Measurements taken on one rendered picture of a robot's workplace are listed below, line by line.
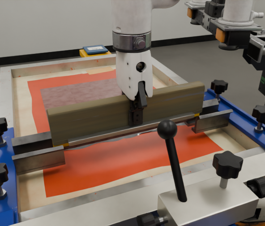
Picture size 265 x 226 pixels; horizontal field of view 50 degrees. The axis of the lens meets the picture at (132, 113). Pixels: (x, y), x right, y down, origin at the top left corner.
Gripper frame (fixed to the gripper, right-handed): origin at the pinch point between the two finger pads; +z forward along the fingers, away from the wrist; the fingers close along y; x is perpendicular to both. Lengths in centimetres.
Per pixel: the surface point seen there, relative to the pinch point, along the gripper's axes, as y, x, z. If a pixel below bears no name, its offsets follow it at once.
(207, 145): -5.7, -17.4, 9.8
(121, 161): -3.7, 4.2, 9.6
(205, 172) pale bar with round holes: -21.7, -4.8, 1.0
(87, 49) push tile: 77, -8, 9
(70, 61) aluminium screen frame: 57, 4, 7
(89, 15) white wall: 368, -77, 51
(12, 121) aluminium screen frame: 17.4, 26.1, 6.0
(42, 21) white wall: 368, -10, 54
